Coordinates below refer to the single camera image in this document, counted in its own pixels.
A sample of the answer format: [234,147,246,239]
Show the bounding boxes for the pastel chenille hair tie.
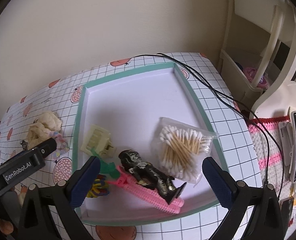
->
[49,130,70,164]

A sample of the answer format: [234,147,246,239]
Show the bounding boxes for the cream lace scrunchie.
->
[27,111,62,150]

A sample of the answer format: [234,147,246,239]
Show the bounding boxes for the cream hair claw clip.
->
[81,125,115,158]

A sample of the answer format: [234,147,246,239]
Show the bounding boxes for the green plastic stick figure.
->
[91,148,120,179]

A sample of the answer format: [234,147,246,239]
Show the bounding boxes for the pink hair roller clip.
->
[108,166,184,214]

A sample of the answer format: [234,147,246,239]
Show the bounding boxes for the bag of cotton swabs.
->
[151,117,218,185]

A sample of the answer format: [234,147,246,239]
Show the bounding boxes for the black toy car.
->
[20,140,28,151]

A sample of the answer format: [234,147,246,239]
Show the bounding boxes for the person's hand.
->
[0,219,13,235]

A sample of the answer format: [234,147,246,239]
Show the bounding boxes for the black smartphone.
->
[280,197,294,231]

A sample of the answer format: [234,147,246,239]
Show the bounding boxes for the pomegranate grid tablecloth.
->
[0,52,264,240]

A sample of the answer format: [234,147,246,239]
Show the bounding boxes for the pink crochet mat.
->
[246,115,296,228]

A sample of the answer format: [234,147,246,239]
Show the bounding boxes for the white phone case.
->
[278,121,294,173]

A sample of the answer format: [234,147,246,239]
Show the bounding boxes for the pink item on shelf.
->
[244,67,269,90]

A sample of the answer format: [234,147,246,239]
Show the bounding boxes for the white shelf rack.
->
[217,0,296,118]

